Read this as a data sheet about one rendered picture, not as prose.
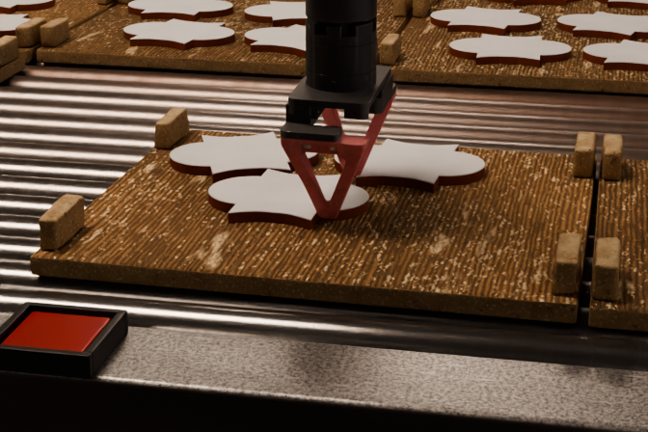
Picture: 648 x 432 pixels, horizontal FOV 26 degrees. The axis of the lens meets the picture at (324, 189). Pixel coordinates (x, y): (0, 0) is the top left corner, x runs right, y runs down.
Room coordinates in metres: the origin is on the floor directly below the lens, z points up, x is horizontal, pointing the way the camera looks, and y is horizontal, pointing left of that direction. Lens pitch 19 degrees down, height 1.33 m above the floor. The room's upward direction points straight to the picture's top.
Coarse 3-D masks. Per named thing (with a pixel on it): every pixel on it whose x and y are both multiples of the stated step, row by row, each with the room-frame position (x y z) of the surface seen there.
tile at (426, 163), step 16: (384, 144) 1.24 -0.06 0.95; (400, 144) 1.24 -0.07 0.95; (416, 144) 1.24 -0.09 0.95; (336, 160) 1.20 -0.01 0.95; (368, 160) 1.20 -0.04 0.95; (384, 160) 1.20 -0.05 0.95; (400, 160) 1.20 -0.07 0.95; (416, 160) 1.20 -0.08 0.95; (432, 160) 1.20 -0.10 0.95; (448, 160) 1.20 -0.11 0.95; (464, 160) 1.20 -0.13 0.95; (480, 160) 1.20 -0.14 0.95; (368, 176) 1.15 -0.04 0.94; (384, 176) 1.15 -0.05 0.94; (400, 176) 1.15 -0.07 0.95; (416, 176) 1.15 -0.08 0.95; (432, 176) 1.15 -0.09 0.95; (448, 176) 1.15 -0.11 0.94; (464, 176) 1.16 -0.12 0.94; (480, 176) 1.17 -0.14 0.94; (432, 192) 1.13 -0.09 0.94
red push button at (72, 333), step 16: (32, 320) 0.89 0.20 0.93; (48, 320) 0.89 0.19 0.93; (64, 320) 0.89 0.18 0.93; (80, 320) 0.89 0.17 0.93; (96, 320) 0.89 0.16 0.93; (16, 336) 0.86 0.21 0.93; (32, 336) 0.86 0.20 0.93; (48, 336) 0.86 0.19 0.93; (64, 336) 0.86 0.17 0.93; (80, 336) 0.86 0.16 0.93; (96, 336) 0.86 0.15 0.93
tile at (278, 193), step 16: (240, 176) 1.15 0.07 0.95; (256, 176) 1.15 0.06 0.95; (272, 176) 1.15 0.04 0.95; (288, 176) 1.15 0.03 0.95; (320, 176) 1.15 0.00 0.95; (336, 176) 1.15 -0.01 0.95; (208, 192) 1.11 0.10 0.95; (224, 192) 1.11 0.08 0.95; (240, 192) 1.11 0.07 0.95; (256, 192) 1.11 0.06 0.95; (272, 192) 1.11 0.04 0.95; (288, 192) 1.11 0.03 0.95; (304, 192) 1.11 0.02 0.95; (352, 192) 1.11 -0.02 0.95; (224, 208) 1.09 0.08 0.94; (240, 208) 1.07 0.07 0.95; (256, 208) 1.07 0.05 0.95; (272, 208) 1.07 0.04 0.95; (288, 208) 1.07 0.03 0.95; (304, 208) 1.07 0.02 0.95; (352, 208) 1.07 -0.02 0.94; (288, 224) 1.06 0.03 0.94; (304, 224) 1.05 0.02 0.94
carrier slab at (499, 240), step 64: (128, 192) 1.14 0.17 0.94; (192, 192) 1.14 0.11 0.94; (384, 192) 1.14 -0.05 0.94; (448, 192) 1.14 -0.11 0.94; (512, 192) 1.14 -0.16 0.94; (576, 192) 1.14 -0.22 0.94; (64, 256) 0.99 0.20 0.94; (128, 256) 0.99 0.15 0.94; (192, 256) 0.99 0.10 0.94; (256, 256) 0.99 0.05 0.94; (320, 256) 0.99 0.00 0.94; (384, 256) 0.99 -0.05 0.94; (448, 256) 0.99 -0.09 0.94; (512, 256) 0.99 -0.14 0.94; (576, 320) 0.90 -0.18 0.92
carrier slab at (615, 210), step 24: (600, 168) 1.21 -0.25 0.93; (624, 168) 1.20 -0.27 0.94; (600, 192) 1.14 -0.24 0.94; (624, 192) 1.14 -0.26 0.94; (600, 216) 1.08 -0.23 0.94; (624, 216) 1.08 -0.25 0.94; (624, 240) 1.02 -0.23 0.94; (624, 264) 0.97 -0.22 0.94; (624, 288) 0.93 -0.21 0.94; (600, 312) 0.89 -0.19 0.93; (624, 312) 0.89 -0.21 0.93
